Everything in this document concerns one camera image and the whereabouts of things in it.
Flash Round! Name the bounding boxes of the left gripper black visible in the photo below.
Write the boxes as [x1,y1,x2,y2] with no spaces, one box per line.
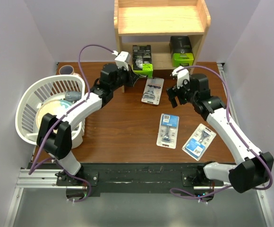
[111,63,139,91]

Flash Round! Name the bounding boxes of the black green razor box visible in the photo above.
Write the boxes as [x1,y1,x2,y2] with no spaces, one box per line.
[132,45,154,78]
[169,36,194,68]

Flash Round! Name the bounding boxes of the white Gillette razor blister pack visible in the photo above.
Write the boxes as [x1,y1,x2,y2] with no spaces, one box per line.
[141,78,164,105]

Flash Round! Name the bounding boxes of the blue razor blister pack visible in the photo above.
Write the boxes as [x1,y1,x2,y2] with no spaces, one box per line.
[156,113,180,149]
[182,124,216,161]

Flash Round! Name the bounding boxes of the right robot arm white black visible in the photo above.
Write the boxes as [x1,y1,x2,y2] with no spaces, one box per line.
[167,70,274,193]

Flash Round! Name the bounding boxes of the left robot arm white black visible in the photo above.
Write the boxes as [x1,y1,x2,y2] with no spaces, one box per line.
[36,63,140,185]

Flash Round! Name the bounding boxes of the wooden two-tier shelf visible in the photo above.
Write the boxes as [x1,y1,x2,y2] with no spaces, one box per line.
[113,0,211,93]

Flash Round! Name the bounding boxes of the grey cup in basket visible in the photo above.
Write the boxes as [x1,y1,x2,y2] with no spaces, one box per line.
[64,91,82,102]

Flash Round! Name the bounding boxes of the purple and pink mug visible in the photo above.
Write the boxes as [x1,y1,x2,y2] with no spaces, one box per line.
[59,65,75,75]

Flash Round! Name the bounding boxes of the white bowl under basket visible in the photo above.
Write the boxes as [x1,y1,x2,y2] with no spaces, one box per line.
[71,121,85,148]

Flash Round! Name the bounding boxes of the cream and teal plate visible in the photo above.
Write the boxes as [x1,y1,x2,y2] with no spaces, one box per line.
[34,99,73,133]

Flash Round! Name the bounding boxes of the white plastic slatted basket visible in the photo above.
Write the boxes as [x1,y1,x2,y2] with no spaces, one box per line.
[15,75,85,145]

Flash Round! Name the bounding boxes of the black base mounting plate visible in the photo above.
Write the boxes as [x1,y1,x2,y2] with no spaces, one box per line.
[56,162,224,199]

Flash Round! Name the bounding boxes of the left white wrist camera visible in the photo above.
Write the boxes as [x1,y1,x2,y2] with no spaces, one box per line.
[112,51,131,71]

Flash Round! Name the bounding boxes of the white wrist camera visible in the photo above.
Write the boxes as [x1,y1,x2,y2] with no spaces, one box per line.
[171,66,189,89]
[112,51,131,71]

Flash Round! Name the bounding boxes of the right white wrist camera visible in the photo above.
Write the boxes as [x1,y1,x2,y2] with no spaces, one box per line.
[171,66,189,89]

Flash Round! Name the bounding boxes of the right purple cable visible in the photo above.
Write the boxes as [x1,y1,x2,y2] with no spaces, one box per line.
[170,65,274,198]

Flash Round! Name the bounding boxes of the aluminium frame rail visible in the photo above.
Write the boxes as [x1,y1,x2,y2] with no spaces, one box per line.
[15,62,274,227]

